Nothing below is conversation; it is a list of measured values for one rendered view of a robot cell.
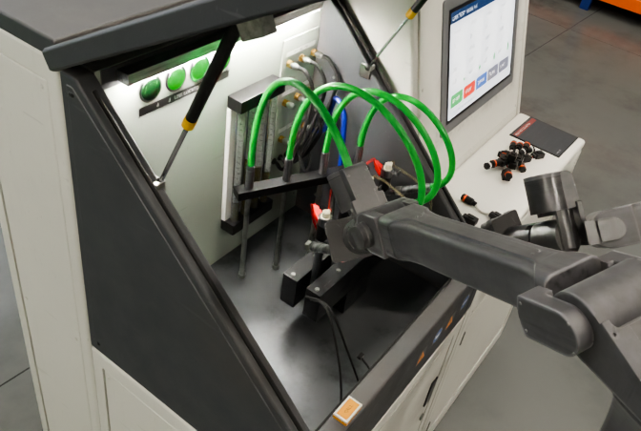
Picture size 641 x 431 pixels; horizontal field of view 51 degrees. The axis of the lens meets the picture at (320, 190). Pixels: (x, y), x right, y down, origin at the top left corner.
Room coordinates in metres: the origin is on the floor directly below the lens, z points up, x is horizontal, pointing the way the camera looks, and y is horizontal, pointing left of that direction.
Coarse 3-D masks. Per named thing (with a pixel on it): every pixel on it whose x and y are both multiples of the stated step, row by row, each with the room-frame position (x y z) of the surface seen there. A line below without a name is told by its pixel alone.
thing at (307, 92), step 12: (276, 84) 1.08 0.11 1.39; (288, 84) 1.04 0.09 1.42; (300, 84) 1.02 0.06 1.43; (264, 96) 1.11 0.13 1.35; (312, 96) 0.98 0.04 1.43; (264, 108) 1.12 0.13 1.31; (324, 108) 0.96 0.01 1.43; (324, 120) 0.94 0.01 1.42; (252, 132) 1.14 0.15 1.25; (336, 132) 0.92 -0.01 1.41; (252, 144) 1.14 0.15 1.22; (336, 144) 0.91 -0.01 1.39; (252, 156) 1.14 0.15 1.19; (348, 156) 0.89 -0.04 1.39; (252, 168) 1.14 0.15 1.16
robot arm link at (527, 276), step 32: (384, 224) 0.65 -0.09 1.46; (416, 224) 0.62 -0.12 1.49; (448, 224) 0.59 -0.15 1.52; (384, 256) 0.65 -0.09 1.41; (416, 256) 0.60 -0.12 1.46; (448, 256) 0.55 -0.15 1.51; (480, 256) 0.51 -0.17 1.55; (512, 256) 0.48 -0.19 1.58; (544, 256) 0.47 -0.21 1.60; (576, 256) 0.46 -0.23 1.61; (608, 256) 0.46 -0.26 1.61; (480, 288) 0.50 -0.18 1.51; (512, 288) 0.46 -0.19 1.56; (544, 288) 0.42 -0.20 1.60; (544, 320) 0.39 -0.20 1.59; (576, 320) 0.37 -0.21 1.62; (576, 352) 0.36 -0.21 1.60
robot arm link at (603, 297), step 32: (576, 288) 0.40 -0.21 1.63; (608, 288) 0.40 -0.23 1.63; (640, 288) 0.40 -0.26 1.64; (608, 320) 0.37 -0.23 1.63; (640, 320) 0.37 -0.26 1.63; (608, 352) 0.36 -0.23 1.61; (640, 352) 0.35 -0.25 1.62; (608, 384) 0.35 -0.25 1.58; (640, 384) 0.33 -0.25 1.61; (608, 416) 0.36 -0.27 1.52; (640, 416) 0.32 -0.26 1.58
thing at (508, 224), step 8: (504, 216) 0.87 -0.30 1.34; (512, 216) 0.88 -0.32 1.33; (488, 224) 0.85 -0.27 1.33; (496, 224) 0.85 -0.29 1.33; (504, 224) 0.86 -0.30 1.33; (512, 224) 0.87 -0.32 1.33; (520, 224) 0.88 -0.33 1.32; (528, 224) 0.83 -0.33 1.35; (496, 232) 0.84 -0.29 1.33; (504, 232) 0.85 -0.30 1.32; (512, 232) 0.84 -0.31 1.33; (520, 232) 0.82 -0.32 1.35; (528, 232) 0.81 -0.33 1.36; (528, 240) 0.80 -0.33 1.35
